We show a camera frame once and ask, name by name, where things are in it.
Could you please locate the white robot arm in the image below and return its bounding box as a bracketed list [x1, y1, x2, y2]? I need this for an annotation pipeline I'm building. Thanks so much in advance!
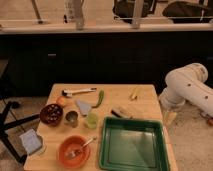
[159, 63, 213, 126]

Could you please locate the green plastic cup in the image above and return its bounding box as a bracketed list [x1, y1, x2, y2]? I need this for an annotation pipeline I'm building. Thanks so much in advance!
[85, 113, 98, 129]

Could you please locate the small metal cup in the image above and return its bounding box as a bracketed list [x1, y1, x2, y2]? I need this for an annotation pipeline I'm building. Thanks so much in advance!
[65, 111, 78, 128]

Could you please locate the yellow banana piece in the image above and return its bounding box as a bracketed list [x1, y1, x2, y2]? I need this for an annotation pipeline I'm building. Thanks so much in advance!
[130, 87, 139, 100]

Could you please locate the green plastic tray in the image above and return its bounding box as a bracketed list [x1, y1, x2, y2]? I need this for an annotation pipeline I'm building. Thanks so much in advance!
[99, 117, 171, 171]

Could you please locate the green pepper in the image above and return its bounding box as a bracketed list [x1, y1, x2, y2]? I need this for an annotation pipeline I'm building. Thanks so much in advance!
[92, 90, 104, 108]

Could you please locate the grey triangular cloth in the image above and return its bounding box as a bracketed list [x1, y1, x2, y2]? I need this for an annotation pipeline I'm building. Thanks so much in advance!
[75, 100, 92, 116]

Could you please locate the orange bowl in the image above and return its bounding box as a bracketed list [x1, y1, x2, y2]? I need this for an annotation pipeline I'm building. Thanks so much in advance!
[57, 135, 90, 169]

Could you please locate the orange fruit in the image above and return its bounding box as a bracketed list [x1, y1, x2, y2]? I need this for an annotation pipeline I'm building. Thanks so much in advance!
[56, 96, 67, 107]

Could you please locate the dark red bowl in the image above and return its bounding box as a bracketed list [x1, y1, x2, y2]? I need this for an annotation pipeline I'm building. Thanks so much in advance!
[39, 103, 63, 126]

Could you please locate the blue sponge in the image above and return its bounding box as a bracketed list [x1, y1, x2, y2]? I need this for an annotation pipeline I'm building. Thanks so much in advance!
[20, 129, 42, 155]

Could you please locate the black chair base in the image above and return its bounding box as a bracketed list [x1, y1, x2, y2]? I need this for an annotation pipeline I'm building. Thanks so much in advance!
[0, 101, 39, 164]

